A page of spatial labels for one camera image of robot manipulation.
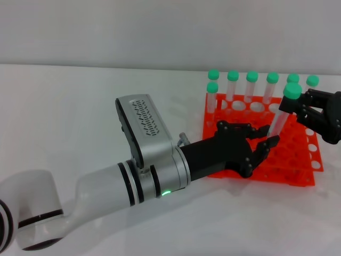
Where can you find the orange test tube rack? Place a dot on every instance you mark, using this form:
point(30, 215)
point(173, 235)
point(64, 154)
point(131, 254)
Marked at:
point(290, 165)

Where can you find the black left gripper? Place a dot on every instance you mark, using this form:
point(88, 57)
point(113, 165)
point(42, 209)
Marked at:
point(223, 152)

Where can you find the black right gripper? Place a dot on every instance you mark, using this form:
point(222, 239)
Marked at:
point(334, 122)

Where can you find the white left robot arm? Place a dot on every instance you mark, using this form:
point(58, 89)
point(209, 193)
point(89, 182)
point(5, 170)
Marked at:
point(101, 186)

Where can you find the green capped clear test tube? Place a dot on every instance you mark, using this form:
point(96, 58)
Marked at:
point(291, 90)
point(251, 80)
point(293, 77)
point(232, 80)
point(271, 81)
point(213, 74)
point(212, 96)
point(312, 80)

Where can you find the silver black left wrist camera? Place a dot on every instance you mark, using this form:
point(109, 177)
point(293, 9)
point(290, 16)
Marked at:
point(146, 128)

